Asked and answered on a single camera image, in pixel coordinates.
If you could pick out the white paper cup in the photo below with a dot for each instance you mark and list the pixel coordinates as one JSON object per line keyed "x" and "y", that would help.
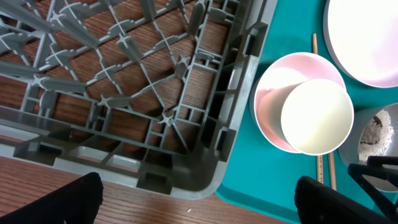
{"x": 313, "y": 117}

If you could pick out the large white plate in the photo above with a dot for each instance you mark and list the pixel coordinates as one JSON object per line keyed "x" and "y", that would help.
{"x": 361, "y": 38}

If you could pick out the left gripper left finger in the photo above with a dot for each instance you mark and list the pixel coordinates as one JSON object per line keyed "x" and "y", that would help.
{"x": 76, "y": 202}

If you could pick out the right wooden chopstick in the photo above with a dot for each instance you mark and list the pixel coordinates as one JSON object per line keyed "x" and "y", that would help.
{"x": 331, "y": 163}

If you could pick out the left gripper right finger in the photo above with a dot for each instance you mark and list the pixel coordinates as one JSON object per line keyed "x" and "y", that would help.
{"x": 317, "y": 203}

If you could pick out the wooden chopstick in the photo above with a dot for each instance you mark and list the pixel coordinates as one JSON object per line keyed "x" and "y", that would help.
{"x": 320, "y": 177}
{"x": 331, "y": 163}

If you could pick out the left wooden chopstick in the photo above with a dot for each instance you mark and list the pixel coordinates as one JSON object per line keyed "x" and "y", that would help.
{"x": 320, "y": 177}

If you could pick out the grey ceramic bowl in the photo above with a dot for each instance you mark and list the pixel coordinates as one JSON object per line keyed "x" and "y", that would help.
{"x": 349, "y": 150}

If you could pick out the pile of white rice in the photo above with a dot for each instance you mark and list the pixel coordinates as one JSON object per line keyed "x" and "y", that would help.
{"x": 376, "y": 137}

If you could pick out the small pink-rimmed saucer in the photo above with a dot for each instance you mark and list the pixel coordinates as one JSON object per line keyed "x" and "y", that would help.
{"x": 288, "y": 70}

